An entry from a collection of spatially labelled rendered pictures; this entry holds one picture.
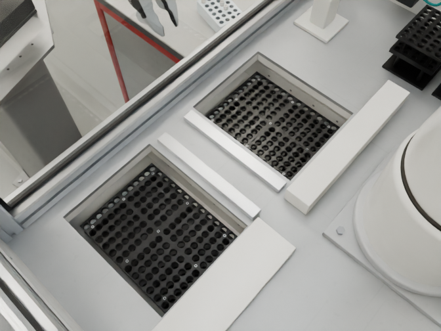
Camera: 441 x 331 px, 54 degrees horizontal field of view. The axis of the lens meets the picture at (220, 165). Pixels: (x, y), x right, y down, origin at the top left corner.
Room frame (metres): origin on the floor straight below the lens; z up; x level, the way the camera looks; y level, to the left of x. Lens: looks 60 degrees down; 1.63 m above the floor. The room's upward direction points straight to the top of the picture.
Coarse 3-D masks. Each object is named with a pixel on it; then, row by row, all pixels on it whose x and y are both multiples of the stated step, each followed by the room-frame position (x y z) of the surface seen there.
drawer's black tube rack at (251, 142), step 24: (240, 96) 0.58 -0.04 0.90; (264, 96) 0.58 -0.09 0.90; (288, 96) 0.58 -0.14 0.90; (216, 120) 0.52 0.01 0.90; (240, 120) 0.52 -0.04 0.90; (264, 120) 0.52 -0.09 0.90; (288, 120) 0.52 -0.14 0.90; (312, 120) 0.52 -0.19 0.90; (264, 144) 0.46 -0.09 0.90; (288, 144) 0.46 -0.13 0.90; (312, 144) 0.46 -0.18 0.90; (288, 168) 0.41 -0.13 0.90
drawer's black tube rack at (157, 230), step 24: (144, 192) 0.35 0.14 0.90; (168, 192) 0.35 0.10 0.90; (120, 216) 0.31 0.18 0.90; (144, 216) 0.31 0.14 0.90; (168, 216) 0.31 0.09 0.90; (192, 216) 0.31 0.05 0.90; (96, 240) 0.26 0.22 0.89; (120, 240) 0.26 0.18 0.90; (144, 240) 0.26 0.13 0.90; (168, 240) 0.26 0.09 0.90; (192, 240) 0.26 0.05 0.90; (216, 240) 0.26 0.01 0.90; (120, 264) 0.22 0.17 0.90; (144, 264) 0.22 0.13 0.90; (168, 264) 0.22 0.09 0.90; (192, 264) 0.22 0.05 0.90; (144, 288) 0.18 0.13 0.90; (168, 288) 0.18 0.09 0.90
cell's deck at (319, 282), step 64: (384, 0) 0.82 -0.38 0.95; (320, 64) 0.63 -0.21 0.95; (192, 128) 0.47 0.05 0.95; (384, 128) 0.47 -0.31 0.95; (256, 192) 0.33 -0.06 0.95; (64, 256) 0.22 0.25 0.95; (320, 256) 0.22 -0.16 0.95; (128, 320) 0.12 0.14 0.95; (256, 320) 0.12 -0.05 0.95; (320, 320) 0.12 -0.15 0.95; (384, 320) 0.12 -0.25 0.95
